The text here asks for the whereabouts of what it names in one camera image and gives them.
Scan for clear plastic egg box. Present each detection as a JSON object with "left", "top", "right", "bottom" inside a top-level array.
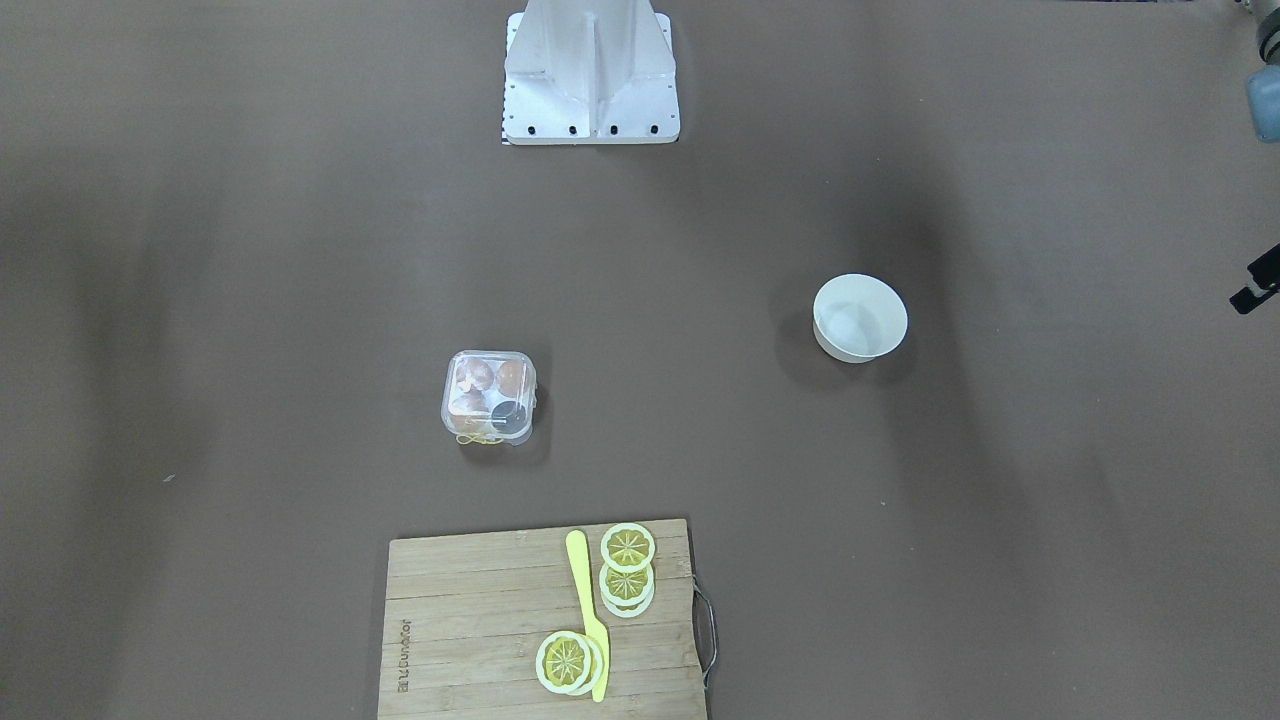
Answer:
[{"left": 440, "top": 350, "right": 538, "bottom": 446}]

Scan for brown egg from bowl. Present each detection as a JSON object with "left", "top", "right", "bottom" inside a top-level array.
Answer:
[{"left": 495, "top": 359, "right": 527, "bottom": 398}]

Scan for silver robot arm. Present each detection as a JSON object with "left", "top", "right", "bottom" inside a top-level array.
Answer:
[{"left": 1229, "top": 1, "right": 1279, "bottom": 315}]

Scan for brown egg rear slot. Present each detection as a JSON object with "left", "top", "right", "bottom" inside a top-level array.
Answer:
[{"left": 453, "top": 357, "right": 495, "bottom": 393}]

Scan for brown egg slot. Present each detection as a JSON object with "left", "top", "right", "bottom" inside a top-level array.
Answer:
[
  {"left": 448, "top": 391, "right": 492, "bottom": 423},
  {"left": 453, "top": 357, "right": 495, "bottom": 393}
]

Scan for brown egg front slot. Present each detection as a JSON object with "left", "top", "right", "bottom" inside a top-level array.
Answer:
[{"left": 448, "top": 391, "right": 492, "bottom": 423}]

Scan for white ceramic bowl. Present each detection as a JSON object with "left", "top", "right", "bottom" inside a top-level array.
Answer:
[{"left": 812, "top": 274, "right": 909, "bottom": 364}]

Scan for yellow plastic knife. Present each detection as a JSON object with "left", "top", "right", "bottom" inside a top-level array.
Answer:
[{"left": 564, "top": 529, "right": 611, "bottom": 703}]

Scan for bamboo cutting board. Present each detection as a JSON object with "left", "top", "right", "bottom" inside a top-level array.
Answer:
[{"left": 378, "top": 519, "right": 709, "bottom": 719}]

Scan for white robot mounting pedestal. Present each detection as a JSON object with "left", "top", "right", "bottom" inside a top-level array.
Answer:
[{"left": 500, "top": 1, "right": 681, "bottom": 146}]

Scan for lemon slice near handle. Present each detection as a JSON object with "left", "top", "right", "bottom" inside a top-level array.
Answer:
[{"left": 534, "top": 630, "right": 605, "bottom": 696}]

